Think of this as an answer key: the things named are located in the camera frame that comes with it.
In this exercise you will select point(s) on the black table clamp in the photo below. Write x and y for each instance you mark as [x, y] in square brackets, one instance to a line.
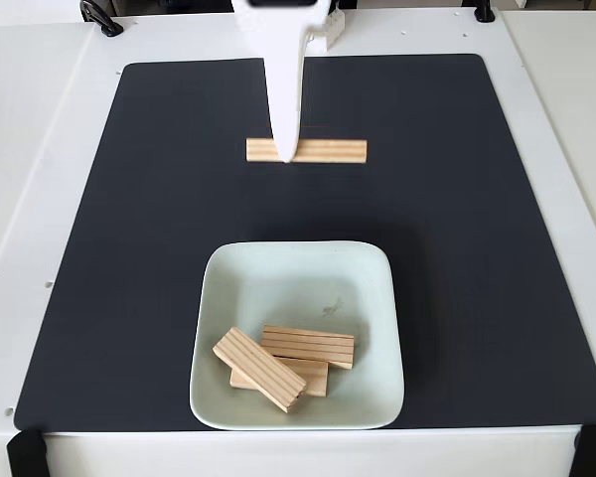
[102, 20]
[484, 12]

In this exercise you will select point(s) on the wooden block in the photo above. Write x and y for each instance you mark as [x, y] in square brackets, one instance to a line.
[314, 377]
[258, 367]
[330, 151]
[318, 345]

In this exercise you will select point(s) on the pale green square plate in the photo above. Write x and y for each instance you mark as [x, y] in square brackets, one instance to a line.
[298, 278]

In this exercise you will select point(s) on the black rubber mat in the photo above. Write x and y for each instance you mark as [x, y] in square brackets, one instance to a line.
[129, 248]

